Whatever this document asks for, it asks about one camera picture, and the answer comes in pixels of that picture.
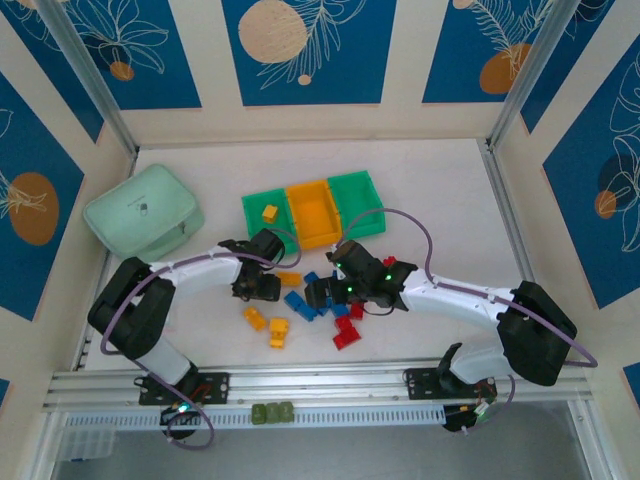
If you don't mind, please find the green plastic bin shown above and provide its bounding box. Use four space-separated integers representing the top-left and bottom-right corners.
241 188 301 254
327 170 387 236

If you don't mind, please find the orange plastic bin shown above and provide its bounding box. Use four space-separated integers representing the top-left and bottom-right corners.
284 179 344 251

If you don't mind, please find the mint green zip pouch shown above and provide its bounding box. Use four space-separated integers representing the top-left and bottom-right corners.
82 163 206 262

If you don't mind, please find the black arm base electronics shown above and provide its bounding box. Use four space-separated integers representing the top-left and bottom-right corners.
158 403 201 444
442 403 496 436

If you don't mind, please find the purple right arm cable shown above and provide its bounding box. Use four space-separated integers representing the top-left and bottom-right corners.
333 209 599 437

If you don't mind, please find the aluminium front rail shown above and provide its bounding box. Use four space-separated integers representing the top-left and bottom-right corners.
42 357 596 416

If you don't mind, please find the white slotted cable duct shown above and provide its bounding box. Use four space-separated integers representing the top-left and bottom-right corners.
64 403 447 430

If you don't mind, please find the aluminium frame post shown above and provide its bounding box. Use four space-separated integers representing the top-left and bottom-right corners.
34 0 140 156
485 0 609 151

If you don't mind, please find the clear plastic organizer box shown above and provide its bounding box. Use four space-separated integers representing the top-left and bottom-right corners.
55 427 117 462

